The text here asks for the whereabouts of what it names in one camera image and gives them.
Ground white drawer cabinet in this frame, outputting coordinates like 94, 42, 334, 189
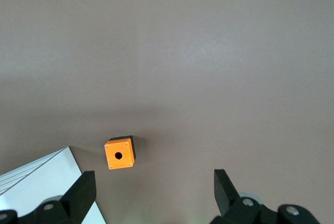
0, 146, 106, 224

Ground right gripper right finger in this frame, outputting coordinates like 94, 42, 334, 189
210, 169, 264, 224

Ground orange black button enclosure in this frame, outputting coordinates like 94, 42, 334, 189
104, 135, 138, 171

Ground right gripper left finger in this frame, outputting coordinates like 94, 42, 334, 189
33, 170, 97, 224

